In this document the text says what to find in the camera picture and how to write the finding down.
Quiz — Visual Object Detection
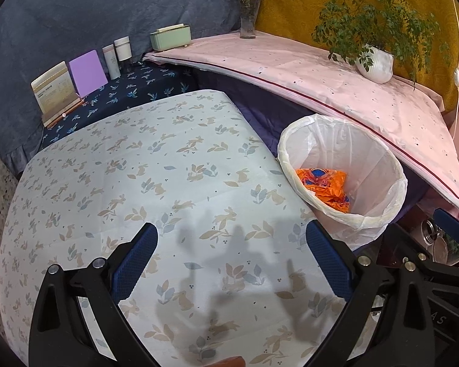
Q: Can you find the white-lined trash bin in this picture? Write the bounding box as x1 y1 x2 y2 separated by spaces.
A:
277 113 408 251

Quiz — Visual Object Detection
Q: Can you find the glass vase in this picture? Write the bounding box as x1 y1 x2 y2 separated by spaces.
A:
239 0 261 39

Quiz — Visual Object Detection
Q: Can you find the blue-grey cloth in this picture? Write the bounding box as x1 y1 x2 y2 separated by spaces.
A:
0 0 264 169

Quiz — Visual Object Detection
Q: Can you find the green leafy plant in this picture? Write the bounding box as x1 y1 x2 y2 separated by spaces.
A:
287 0 450 85

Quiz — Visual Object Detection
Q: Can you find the yellow cloth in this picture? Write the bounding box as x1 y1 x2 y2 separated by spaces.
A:
254 0 459 113

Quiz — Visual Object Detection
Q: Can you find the pink printed tablecloth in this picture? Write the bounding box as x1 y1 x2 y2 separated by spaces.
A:
143 31 459 224

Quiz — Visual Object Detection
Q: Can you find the white tube bottle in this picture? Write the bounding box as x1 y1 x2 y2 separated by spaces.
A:
102 45 121 79

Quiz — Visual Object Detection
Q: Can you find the white round jar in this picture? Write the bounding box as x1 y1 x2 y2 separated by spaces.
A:
114 36 132 62

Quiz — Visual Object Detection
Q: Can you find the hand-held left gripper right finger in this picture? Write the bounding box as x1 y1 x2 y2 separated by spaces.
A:
306 220 433 367

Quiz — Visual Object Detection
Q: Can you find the white cable with switch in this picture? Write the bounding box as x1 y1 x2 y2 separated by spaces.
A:
449 0 459 138

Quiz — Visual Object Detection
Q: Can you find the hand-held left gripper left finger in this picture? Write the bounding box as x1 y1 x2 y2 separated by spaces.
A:
28 222 161 367

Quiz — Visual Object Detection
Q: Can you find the white ribbed plant pot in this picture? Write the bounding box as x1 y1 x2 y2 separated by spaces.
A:
356 44 394 84

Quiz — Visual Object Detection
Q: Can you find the purple card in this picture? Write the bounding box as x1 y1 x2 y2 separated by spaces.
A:
69 49 108 98

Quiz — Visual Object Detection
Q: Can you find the white rabbit print cloth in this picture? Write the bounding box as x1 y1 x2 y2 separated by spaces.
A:
0 90 353 367

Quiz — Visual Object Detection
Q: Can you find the navy floral cloth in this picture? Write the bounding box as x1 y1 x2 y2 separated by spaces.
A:
40 61 200 151

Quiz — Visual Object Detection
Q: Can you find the orange plastic wrapper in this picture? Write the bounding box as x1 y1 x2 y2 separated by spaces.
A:
295 167 349 213

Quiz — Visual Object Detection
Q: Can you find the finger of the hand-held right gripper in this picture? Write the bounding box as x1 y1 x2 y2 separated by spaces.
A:
417 258 459 299
433 208 459 243

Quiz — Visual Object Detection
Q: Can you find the wooden book stand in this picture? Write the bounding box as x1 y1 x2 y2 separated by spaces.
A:
42 95 85 128

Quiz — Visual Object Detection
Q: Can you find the dark purple cloth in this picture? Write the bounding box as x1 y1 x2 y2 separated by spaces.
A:
193 71 429 218

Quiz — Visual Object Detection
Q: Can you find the white trash bin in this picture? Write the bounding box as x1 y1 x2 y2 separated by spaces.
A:
277 113 408 253

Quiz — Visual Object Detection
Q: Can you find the green tissue box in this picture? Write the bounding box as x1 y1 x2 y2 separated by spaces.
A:
150 24 192 51

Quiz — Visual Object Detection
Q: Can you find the small orange object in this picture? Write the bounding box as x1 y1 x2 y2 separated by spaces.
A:
214 356 246 367

